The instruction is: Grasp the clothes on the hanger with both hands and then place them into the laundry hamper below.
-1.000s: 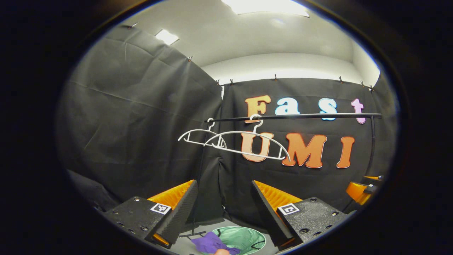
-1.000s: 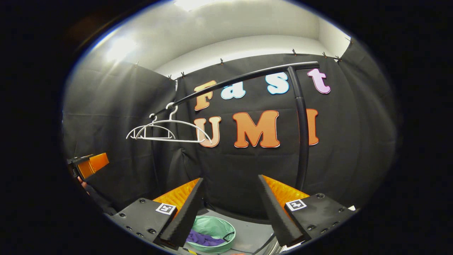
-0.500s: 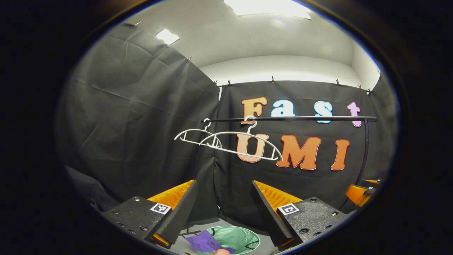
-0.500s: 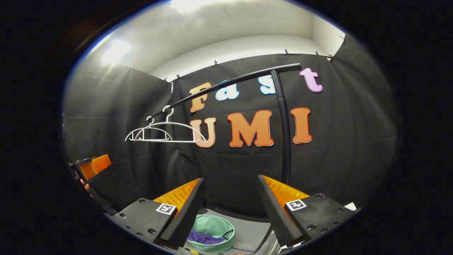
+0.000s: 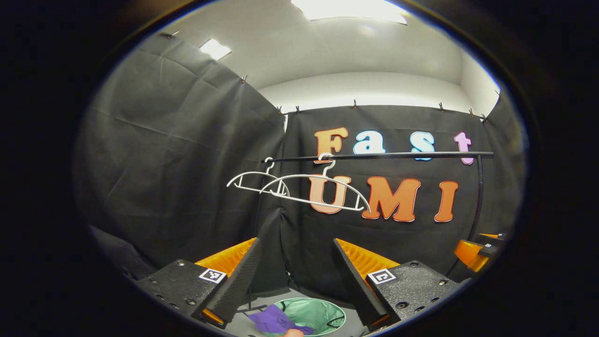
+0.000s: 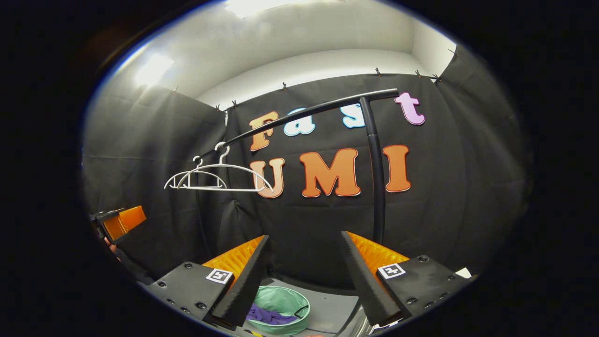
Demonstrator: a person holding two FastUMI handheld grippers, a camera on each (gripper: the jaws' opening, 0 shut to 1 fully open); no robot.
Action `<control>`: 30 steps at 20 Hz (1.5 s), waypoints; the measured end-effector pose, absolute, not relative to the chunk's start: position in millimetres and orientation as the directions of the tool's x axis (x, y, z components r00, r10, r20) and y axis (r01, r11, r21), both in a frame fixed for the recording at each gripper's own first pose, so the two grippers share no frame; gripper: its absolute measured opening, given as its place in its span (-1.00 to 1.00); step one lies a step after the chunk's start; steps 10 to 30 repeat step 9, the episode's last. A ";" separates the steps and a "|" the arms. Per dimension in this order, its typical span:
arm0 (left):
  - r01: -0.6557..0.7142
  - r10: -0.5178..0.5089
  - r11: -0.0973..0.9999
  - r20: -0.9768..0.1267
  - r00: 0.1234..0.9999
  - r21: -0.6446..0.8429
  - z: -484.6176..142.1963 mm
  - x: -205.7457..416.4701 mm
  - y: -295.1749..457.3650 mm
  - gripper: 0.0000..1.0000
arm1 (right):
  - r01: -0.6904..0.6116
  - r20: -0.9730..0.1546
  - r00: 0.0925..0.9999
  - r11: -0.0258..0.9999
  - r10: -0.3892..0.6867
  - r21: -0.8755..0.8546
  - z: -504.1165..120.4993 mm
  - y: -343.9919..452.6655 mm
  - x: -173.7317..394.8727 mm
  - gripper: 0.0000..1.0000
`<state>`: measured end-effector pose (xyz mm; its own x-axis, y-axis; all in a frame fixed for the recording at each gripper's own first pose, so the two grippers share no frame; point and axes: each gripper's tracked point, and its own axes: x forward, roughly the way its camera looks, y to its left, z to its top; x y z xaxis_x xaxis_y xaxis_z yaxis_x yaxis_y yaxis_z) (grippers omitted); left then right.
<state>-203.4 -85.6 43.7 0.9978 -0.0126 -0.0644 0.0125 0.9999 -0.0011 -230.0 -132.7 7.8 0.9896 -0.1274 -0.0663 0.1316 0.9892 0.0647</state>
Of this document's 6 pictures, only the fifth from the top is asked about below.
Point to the small ceiling light panel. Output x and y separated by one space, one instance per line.
215 49

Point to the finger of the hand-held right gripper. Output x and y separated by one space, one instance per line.
470 255
491 239

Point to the green laundry hamper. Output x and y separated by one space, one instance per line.
318 313

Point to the black clothes rail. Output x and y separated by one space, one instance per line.
398 155

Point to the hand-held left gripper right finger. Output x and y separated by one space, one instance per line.
358 285

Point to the large ceiling light panel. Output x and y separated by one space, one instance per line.
351 9

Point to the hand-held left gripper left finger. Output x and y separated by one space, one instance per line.
236 281

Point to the white clothes hanger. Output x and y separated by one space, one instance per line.
248 173
304 176

